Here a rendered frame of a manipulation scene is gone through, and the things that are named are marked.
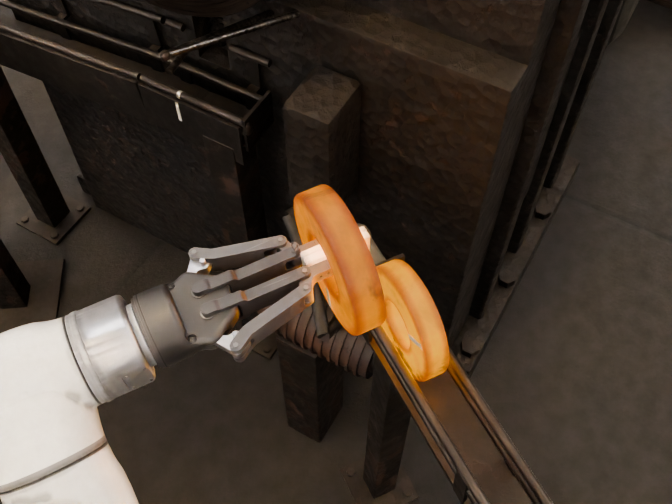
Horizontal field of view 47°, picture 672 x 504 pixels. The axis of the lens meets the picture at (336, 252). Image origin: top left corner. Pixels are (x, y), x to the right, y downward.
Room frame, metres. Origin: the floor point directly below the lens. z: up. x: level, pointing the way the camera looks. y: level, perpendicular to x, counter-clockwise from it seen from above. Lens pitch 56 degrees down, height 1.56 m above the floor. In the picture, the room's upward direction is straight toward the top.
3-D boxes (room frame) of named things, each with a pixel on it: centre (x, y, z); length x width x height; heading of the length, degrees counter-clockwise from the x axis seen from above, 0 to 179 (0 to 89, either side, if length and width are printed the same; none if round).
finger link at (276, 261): (0.40, 0.09, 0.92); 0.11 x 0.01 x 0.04; 117
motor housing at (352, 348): (0.60, 0.01, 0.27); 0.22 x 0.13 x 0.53; 60
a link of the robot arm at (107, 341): (0.33, 0.21, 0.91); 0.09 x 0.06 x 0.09; 25
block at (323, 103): (0.78, 0.02, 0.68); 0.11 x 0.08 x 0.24; 150
